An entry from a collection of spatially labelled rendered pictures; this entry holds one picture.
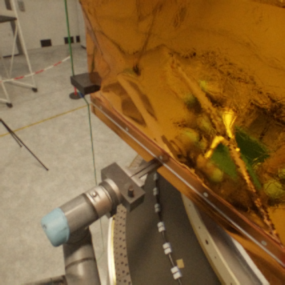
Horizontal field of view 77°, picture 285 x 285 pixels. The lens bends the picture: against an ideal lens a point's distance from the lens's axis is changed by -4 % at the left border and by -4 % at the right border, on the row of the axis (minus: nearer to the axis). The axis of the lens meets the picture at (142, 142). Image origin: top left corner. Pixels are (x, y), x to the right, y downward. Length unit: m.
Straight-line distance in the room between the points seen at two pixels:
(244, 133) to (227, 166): 0.07
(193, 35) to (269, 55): 0.11
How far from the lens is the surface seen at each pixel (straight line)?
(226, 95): 0.30
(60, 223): 0.45
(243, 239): 0.53
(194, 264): 0.71
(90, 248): 0.53
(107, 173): 0.51
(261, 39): 0.28
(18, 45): 7.34
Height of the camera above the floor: 2.20
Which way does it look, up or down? 42 degrees down
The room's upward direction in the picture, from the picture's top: 9 degrees clockwise
